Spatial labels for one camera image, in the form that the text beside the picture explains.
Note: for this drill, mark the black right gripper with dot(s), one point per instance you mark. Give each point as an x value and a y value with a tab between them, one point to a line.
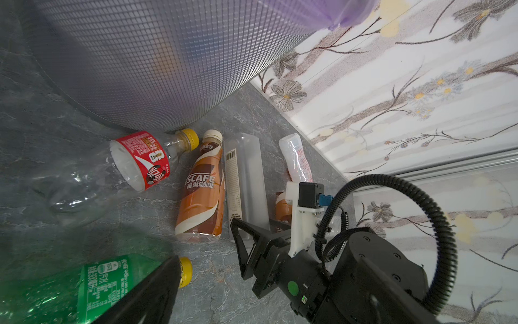
271	263

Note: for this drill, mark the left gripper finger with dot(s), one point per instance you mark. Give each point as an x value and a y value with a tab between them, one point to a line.
151	301

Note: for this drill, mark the frosted clear tall bottle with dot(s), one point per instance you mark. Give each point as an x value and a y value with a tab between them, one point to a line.
245	187

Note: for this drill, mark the green soda bottle yellow cap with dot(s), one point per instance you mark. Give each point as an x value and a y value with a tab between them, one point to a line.
78	295

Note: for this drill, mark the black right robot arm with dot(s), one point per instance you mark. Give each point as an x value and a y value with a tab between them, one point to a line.
356	277

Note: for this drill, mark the purple lined mesh trash bin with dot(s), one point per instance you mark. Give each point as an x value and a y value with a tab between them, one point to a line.
162	65

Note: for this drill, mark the brown Nescafe bottle right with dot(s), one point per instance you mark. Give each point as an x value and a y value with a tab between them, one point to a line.
283	210

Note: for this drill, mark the brown nescafe bottle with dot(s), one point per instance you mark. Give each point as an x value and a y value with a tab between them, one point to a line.
201	210
283	210

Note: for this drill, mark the brown Nescafe bottle left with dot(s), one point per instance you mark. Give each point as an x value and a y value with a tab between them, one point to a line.
201	210

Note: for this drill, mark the white bottle red cap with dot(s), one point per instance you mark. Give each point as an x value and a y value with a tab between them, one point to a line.
297	164

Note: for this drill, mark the red label cola bottle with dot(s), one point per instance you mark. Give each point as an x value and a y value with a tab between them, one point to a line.
84	184

